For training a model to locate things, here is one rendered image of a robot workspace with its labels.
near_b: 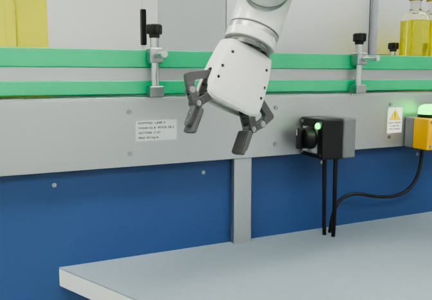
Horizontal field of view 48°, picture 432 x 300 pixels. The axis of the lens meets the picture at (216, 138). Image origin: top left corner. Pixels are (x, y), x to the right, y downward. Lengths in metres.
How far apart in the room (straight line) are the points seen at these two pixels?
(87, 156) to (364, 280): 0.51
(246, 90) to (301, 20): 0.66
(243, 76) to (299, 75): 0.30
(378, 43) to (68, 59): 0.94
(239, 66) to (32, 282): 0.52
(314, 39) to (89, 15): 2.98
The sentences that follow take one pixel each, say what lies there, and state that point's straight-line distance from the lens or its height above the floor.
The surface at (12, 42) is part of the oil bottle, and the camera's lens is 0.98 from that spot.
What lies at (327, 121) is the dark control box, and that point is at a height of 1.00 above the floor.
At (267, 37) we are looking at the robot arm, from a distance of 0.77.
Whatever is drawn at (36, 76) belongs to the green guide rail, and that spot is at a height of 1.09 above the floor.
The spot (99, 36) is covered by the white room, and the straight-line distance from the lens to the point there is 4.19.
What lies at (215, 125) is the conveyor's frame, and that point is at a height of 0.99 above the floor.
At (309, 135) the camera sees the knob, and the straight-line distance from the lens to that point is 0.97.
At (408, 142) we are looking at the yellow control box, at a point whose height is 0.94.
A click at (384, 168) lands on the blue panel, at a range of 1.21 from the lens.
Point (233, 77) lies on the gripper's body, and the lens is 0.75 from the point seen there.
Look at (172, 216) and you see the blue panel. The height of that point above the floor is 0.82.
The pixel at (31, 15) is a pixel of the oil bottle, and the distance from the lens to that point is 0.98.
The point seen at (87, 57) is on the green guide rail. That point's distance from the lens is 0.88.
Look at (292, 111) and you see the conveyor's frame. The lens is 1.01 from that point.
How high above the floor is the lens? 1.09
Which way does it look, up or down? 7 degrees down
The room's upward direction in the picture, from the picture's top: straight up
